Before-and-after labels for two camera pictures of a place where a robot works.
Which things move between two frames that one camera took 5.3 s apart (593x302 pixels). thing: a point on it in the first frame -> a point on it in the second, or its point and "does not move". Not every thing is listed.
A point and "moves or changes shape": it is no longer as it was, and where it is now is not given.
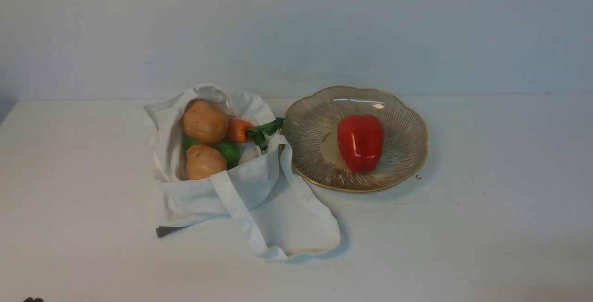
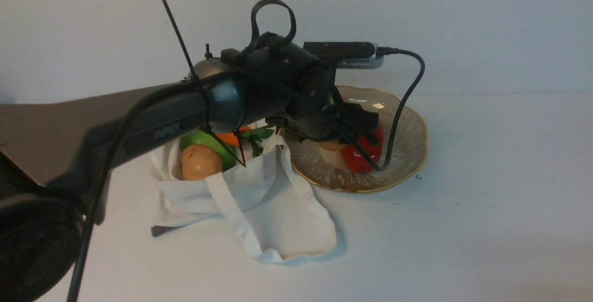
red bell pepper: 361,140 does not move
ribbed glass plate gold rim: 310,126 does not move
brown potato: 202,161 does not move
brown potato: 204,122 moves or changes shape
